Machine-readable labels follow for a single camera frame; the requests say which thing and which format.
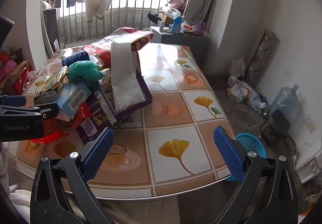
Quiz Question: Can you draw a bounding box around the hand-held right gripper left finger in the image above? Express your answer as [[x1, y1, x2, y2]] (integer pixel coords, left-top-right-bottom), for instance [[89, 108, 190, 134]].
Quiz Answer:
[[30, 127, 114, 224]]

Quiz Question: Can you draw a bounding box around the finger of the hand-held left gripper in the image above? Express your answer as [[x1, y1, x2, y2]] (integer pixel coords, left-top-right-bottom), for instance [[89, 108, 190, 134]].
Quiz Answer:
[[0, 102, 60, 122], [0, 95, 27, 108]]

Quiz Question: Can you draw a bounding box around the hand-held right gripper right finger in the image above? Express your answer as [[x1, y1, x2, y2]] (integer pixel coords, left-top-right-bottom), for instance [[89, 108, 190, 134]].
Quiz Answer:
[[213, 126, 299, 224]]

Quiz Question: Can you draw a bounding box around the blue plastic basket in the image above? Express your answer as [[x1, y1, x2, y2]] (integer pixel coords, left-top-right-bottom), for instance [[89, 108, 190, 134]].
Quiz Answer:
[[221, 133, 267, 182]]

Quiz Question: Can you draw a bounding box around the dark purple snack packet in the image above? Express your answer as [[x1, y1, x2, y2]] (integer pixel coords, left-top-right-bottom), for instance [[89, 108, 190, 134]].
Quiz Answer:
[[75, 92, 117, 148]]

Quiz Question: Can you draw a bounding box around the light blue carton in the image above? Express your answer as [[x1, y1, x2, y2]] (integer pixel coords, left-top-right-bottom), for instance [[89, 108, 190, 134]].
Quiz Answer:
[[55, 81, 92, 120]]

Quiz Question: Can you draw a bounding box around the light purple snack bag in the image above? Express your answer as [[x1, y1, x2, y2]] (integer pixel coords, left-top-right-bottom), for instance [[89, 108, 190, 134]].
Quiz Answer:
[[96, 62, 153, 125]]

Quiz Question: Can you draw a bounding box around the white towel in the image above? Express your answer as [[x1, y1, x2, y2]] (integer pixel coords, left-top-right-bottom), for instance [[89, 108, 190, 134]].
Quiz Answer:
[[110, 41, 147, 112]]

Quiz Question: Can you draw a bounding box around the brown paper bag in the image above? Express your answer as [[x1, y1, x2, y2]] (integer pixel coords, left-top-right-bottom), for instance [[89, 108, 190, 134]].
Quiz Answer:
[[7, 61, 34, 95]]

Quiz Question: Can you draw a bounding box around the pink bag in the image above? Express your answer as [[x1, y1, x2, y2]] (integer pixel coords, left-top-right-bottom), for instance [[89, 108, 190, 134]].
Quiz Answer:
[[0, 60, 19, 82]]

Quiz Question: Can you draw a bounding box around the gold snack wrapper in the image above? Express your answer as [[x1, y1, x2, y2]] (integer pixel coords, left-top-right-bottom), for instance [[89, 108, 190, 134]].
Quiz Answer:
[[35, 65, 69, 97]]

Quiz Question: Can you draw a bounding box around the grey rice cooker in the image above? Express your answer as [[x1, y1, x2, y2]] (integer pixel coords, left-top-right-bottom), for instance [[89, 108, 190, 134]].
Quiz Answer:
[[260, 109, 290, 146]]

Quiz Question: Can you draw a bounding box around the green plastic bag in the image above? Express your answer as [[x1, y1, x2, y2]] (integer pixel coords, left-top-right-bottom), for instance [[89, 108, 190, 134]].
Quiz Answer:
[[66, 60, 104, 87]]

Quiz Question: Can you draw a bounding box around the pile of plastic bags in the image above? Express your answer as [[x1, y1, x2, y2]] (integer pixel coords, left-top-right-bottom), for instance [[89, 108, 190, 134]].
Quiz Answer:
[[226, 75, 268, 114]]

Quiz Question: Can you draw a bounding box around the tile pattern tablecloth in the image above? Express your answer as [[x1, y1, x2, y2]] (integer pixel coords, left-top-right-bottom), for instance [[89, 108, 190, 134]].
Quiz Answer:
[[7, 42, 236, 199]]

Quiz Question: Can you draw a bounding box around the large clear water jug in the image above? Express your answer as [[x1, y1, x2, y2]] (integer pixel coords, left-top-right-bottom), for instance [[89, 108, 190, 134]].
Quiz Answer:
[[269, 84, 300, 124]]

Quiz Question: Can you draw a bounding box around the white plastic drawer unit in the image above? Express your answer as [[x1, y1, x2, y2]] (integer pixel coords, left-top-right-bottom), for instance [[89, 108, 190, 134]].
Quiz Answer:
[[294, 143, 322, 185]]

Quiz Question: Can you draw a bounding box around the red and white sack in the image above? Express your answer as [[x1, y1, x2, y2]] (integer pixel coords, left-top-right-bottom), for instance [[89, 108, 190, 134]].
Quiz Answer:
[[81, 27, 156, 70]]

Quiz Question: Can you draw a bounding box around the patterned folded board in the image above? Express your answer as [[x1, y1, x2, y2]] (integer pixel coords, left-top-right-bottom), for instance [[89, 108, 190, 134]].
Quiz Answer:
[[245, 29, 280, 90]]

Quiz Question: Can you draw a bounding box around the grey cabinet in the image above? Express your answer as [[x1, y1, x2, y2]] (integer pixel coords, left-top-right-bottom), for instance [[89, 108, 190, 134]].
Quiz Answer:
[[150, 26, 211, 64]]

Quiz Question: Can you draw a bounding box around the white hanging garment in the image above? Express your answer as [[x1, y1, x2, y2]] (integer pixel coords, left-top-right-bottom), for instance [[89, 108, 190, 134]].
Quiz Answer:
[[85, 0, 114, 24]]

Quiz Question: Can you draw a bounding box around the metal window railing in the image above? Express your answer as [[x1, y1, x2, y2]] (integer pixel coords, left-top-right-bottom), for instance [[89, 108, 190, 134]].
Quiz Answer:
[[57, 0, 183, 44]]

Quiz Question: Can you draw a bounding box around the red and white plastic bag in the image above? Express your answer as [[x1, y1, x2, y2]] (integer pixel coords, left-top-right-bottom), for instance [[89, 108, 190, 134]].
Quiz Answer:
[[181, 20, 200, 34]]

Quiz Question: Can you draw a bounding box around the blue detergent bottle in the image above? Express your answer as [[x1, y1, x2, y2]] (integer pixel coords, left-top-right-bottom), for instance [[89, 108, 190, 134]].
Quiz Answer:
[[172, 15, 183, 35]]

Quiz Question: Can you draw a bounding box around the wall socket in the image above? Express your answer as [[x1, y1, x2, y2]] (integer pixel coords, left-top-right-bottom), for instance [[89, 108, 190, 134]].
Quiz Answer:
[[305, 117, 317, 133]]

